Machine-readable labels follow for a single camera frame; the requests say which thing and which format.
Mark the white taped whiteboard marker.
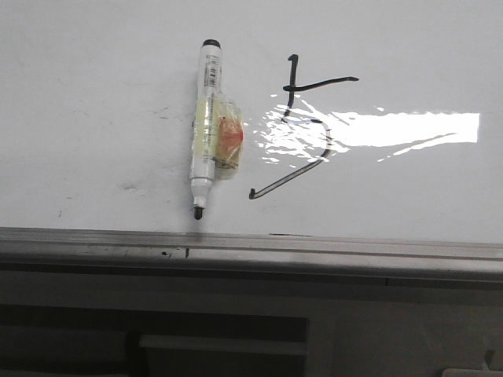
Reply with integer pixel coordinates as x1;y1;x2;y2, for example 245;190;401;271
189;39;244;220

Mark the white whiteboard with metal frame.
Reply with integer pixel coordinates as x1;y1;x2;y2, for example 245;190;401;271
1;1;502;280

